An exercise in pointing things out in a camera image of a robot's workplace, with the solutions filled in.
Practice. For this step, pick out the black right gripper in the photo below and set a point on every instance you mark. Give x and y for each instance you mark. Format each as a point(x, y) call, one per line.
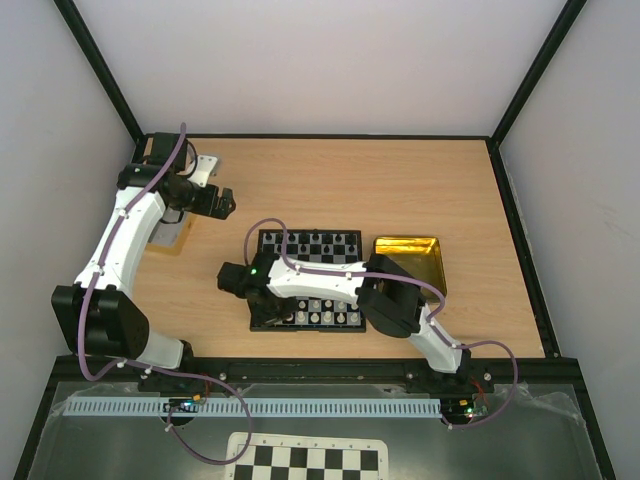
point(270, 310)

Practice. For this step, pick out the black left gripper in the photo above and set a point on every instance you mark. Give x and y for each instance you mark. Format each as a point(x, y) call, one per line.
point(222, 210)

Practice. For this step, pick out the black grey chess board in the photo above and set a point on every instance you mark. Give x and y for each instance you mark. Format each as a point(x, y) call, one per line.
point(323, 246)

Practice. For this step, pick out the gold metal tray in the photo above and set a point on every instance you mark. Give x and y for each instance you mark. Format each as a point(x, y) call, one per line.
point(420, 256)

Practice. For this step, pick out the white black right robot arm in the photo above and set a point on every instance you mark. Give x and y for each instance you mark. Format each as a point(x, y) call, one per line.
point(395, 303)

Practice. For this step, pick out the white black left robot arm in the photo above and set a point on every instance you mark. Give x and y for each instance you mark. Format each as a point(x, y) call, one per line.
point(96, 313)

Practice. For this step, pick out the checkered calibration board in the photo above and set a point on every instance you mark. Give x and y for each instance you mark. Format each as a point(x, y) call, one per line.
point(277, 456)

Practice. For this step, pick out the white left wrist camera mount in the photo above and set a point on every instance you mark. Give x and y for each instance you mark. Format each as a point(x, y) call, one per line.
point(206, 166)

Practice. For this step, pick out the black mounting rail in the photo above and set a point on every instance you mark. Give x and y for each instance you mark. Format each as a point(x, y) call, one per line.
point(412, 374)

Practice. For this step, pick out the white slotted cable duct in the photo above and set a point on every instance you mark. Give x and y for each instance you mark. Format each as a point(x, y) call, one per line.
point(254, 407)

